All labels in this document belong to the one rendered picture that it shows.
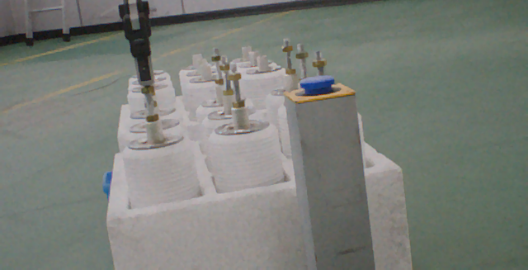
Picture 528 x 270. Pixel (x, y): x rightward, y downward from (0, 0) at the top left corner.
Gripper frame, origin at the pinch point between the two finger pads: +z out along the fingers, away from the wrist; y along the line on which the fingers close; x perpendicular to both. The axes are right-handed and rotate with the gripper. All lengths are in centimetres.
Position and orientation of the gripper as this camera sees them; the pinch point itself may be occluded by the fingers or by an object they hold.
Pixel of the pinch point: (144, 69)
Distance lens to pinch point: 104.1
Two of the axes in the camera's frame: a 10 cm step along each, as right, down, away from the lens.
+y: 1.4, 1.8, -9.7
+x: 9.8, -1.6, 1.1
